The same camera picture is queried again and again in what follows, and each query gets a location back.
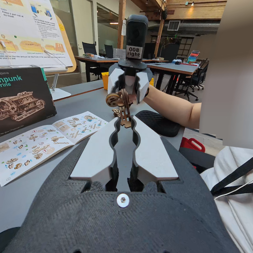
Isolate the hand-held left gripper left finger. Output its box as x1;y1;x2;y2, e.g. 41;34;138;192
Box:
70;117;121;187

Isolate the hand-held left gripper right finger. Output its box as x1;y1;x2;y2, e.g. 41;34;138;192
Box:
129;115;179;190

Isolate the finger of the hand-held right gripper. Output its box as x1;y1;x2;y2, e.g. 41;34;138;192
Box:
135;72;150;105
107;68;125;97

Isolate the wooden model assembly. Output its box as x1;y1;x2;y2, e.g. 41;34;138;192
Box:
106;88;137;128

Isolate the person's right forearm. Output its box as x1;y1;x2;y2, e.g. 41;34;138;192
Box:
142;85;202;129

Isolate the black model kit box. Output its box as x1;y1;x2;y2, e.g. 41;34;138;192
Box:
0;65;57;135

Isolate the person's right hand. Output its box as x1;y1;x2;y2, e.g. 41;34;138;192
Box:
126;93;139;104

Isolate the yellow plastic bin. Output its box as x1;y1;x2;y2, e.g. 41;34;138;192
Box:
101;72;154;86

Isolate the stack of white boxes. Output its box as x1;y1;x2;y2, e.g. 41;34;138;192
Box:
114;48;127;59

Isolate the grey desk with wooden edge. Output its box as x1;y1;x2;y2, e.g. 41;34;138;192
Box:
74;55;168;83
146;62;199;96

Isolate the black office chair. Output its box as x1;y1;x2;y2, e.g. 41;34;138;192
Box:
174;58;209;102
104;44;114;59
82;42;101;80

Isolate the black padded wrist rest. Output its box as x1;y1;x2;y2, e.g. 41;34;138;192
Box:
135;110;181;137

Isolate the red plastic object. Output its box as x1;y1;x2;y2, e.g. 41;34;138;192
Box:
180;137;206;153

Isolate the black chair armrest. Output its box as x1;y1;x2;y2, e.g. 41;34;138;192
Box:
179;147;216;173

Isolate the illustrated assembly booklet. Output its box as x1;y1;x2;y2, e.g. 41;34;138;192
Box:
0;111;109;187

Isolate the wooden sheet stand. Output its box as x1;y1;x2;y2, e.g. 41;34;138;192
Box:
42;13;77;101

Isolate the stack of coloured packets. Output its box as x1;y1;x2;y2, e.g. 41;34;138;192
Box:
187;50;200;64

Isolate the printed instruction sheet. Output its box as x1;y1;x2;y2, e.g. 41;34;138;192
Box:
0;0;73;67

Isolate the black shoulder strap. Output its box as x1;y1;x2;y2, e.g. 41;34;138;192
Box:
210;158;253;197

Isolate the white earphone cable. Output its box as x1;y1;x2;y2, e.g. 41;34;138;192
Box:
213;179;253;200

